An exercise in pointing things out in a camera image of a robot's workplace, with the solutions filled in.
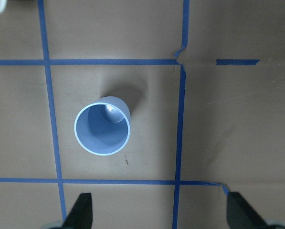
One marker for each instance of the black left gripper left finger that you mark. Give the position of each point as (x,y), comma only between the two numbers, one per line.
(81,214)

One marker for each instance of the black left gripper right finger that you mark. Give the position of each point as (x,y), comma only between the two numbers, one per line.
(241,215)

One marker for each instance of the light blue plastic cup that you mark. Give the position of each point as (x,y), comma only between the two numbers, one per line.
(103,127)

